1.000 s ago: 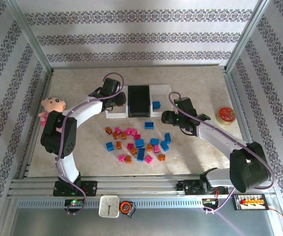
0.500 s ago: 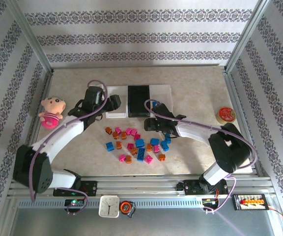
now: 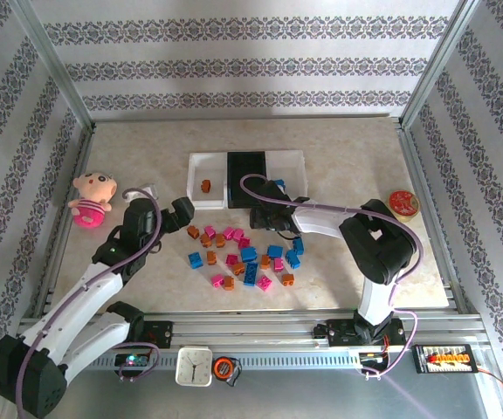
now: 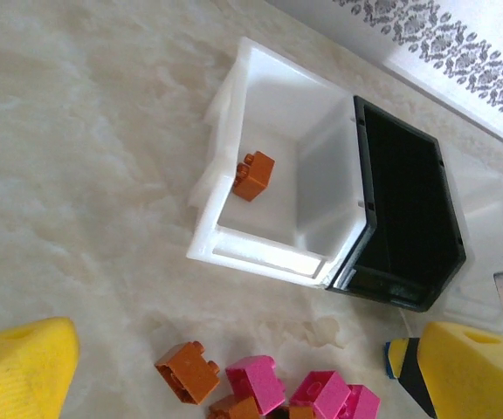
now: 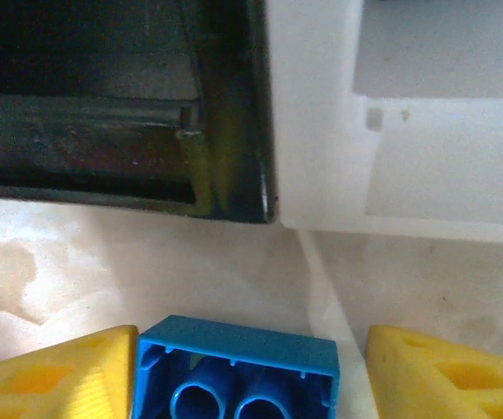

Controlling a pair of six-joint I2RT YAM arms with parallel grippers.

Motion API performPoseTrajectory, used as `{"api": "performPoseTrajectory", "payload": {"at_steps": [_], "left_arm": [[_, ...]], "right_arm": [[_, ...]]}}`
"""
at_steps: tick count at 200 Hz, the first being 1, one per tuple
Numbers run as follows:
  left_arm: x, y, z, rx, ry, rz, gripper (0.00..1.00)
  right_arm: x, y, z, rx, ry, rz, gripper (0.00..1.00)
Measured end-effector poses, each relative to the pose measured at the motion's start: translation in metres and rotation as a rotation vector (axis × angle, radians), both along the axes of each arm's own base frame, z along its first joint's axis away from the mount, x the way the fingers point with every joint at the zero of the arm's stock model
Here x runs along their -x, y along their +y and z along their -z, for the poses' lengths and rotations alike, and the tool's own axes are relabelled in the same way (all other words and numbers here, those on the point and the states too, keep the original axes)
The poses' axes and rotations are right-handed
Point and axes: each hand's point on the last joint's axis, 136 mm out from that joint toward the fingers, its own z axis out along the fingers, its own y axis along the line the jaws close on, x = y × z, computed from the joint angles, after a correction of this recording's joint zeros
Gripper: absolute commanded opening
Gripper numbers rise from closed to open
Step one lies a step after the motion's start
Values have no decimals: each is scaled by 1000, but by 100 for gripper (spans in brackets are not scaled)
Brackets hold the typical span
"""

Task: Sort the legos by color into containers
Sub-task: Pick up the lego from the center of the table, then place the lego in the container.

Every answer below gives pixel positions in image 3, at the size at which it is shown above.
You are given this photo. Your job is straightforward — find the white rectangular container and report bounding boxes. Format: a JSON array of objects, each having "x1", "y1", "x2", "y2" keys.
[{"x1": 263, "y1": 149, "x2": 309, "y2": 198}]

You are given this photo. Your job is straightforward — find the pink plush doll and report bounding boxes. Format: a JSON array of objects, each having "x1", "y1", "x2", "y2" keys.
[{"x1": 67, "y1": 171, "x2": 120, "y2": 229}]

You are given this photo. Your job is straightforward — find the black rectangular container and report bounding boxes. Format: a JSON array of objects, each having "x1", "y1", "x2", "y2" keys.
[{"x1": 226, "y1": 151, "x2": 266, "y2": 210}]

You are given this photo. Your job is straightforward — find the white square container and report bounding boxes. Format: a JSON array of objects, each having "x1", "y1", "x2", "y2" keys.
[{"x1": 188, "y1": 152, "x2": 230, "y2": 212}]

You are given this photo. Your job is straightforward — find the round red gold tin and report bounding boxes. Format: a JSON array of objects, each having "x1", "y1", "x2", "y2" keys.
[{"x1": 386, "y1": 189, "x2": 421, "y2": 223}]

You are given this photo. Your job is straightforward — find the small lit circuit board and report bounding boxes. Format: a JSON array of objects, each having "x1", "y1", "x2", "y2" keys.
[{"x1": 115, "y1": 353, "x2": 148, "y2": 368}]

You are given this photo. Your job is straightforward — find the white square alarm clock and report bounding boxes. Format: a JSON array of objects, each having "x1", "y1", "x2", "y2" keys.
[{"x1": 175, "y1": 346, "x2": 214, "y2": 388}]

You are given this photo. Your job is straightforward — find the orange black tape measure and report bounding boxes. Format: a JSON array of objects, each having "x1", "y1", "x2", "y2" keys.
[{"x1": 213, "y1": 356, "x2": 238, "y2": 381}]

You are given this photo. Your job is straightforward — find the black power distribution board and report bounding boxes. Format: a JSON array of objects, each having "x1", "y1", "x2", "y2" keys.
[{"x1": 414, "y1": 343, "x2": 480, "y2": 375}]

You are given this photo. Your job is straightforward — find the aluminium front rail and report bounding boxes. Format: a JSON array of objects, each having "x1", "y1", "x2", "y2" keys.
[{"x1": 18, "y1": 310, "x2": 486, "y2": 350}]

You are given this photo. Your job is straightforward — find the grey slotted cable duct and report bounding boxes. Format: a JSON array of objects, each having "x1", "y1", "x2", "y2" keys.
[{"x1": 89, "y1": 351, "x2": 366, "y2": 373}]

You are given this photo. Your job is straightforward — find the aluminium enclosure frame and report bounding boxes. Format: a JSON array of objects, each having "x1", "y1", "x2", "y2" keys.
[{"x1": 15, "y1": 0, "x2": 497, "y2": 319}]

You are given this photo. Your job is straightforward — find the red black power wire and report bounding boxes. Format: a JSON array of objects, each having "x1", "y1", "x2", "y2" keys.
[{"x1": 477, "y1": 369, "x2": 503, "y2": 405}]

